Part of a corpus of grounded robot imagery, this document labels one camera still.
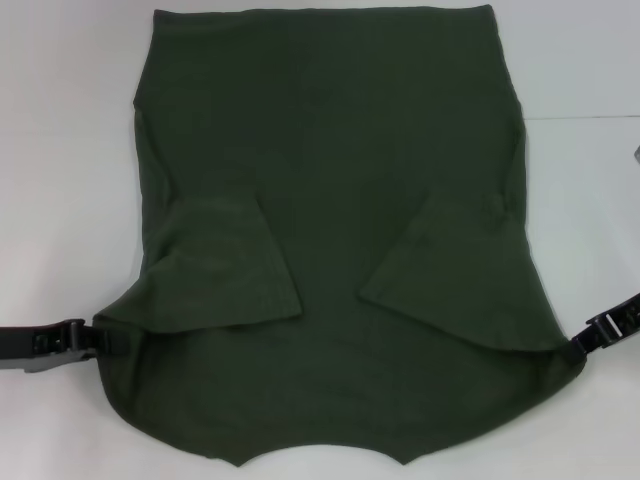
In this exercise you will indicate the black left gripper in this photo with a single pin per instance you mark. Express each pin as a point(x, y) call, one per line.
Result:
point(15, 345)

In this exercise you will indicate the dark green printed shirt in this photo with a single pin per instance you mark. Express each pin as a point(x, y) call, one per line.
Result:
point(330, 200)

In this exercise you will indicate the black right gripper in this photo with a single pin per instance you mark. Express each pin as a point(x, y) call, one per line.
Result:
point(632, 312)

